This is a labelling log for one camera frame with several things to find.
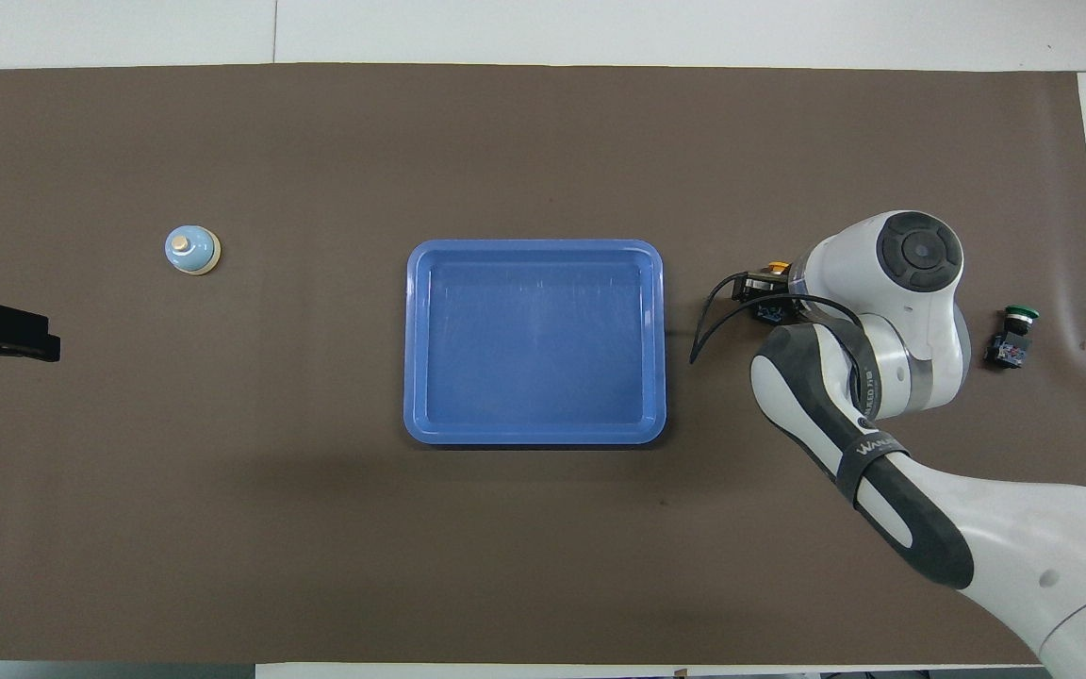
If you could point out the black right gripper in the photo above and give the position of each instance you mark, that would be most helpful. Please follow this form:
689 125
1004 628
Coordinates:
743 287

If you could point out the light blue desk bell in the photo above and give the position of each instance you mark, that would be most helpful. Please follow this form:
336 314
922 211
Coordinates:
190 251

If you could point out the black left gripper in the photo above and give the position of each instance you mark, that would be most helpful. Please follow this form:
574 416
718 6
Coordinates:
6 332

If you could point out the green push button switch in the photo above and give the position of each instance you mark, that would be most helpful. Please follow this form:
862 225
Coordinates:
1010 344

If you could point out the blue plastic tray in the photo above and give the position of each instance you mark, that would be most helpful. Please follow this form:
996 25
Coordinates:
534 339

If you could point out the brown table mat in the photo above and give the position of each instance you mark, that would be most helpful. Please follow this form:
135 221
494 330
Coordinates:
317 528

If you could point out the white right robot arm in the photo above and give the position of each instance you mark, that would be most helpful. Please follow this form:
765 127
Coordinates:
920 321

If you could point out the yellow push button switch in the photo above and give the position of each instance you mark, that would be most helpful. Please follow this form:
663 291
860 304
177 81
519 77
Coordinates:
779 270

